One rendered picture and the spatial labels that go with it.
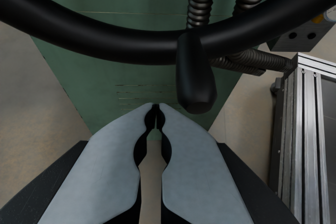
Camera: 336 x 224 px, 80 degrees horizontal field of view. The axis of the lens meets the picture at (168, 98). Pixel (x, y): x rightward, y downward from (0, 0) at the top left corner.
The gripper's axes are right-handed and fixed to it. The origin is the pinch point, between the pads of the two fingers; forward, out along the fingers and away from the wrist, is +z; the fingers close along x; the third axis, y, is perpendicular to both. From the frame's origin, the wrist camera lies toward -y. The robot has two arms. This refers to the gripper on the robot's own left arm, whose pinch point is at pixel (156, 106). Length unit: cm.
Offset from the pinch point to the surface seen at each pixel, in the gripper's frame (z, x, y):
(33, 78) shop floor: 79, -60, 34
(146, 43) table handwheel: 4.8, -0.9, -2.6
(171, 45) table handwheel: 4.8, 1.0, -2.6
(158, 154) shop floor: 49, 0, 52
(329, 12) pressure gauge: 19.3, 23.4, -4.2
